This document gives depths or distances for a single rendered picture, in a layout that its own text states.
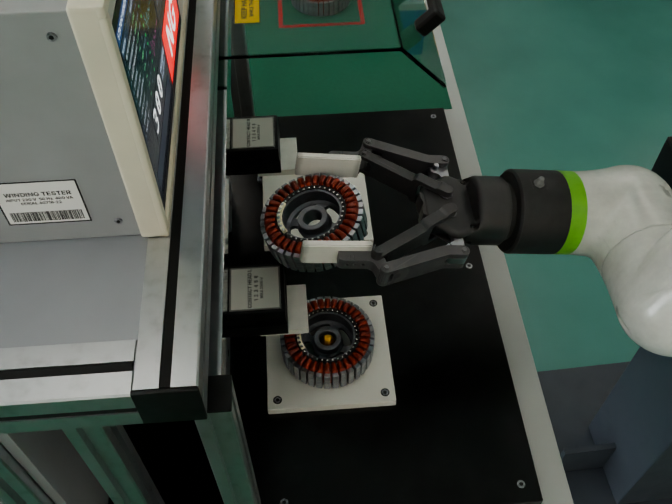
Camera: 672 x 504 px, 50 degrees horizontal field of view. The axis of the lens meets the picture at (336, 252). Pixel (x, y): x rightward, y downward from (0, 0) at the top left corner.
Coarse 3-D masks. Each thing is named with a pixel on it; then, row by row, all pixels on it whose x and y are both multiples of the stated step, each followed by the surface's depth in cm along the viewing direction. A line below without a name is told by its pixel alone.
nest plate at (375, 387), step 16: (368, 304) 93; (384, 320) 92; (272, 336) 90; (384, 336) 90; (272, 352) 89; (384, 352) 89; (272, 368) 87; (368, 368) 87; (384, 368) 87; (272, 384) 86; (288, 384) 86; (304, 384) 86; (352, 384) 86; (368, 384) 86; (384, 384) 86; (272, 400) 85; (288, 400) 85; (304, 400) 85; (320, 400) 85; (336, 400) 85; (352, 400) 85; (368, 400) 85; (384, 400) 85
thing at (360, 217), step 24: (288, 192) 79; (312, 192) 79; (336, 192) 78; (264, 216) 78; (288, 216) 79; (312, 216) 79; (360, 216) 75; (288, 240) 75; (336, 240) 74; (360, 240) 76; (288, 264) 76; (312, 264) 75; (336, 264) 76
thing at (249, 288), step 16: (240, 272) 79; (256, 272) 79; (272, 272) 79; (240, 288) 78; (256, 288) 78; (272, 288) 78; (288, 288) 82; (304, 288) 82; (240, 304) 76; (256, 304) 76; (272, 304) 76; (288, 304) 81; (304, 304) 81; (240, 320) 76; (256, 320) 77; (272, 320) 77; (288, 320) 80; (304, 320) 80; (240, 336) 78
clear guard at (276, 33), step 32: (224, 0) 85; (288, 0) 85; (320, 0) 85; (352, 0) 85; (384, 0) 85; (416, 0) 92; (224, 32) 81; (256, 32) 81; (288, 32) 81; (320, 32) 81; (352, 32) 81; (384, 32) 81; (416, 32) 86; (416, 64) 82
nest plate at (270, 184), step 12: (264, 180) 106; (276, 180) 106; (288, 180) 106; (348, 180) 106; (360, 180) 106; (264, 192) 105; (360, 192) 105; (264, 204) 103; (336, 216) 102; (264, 240) 99; (372, 240) 100
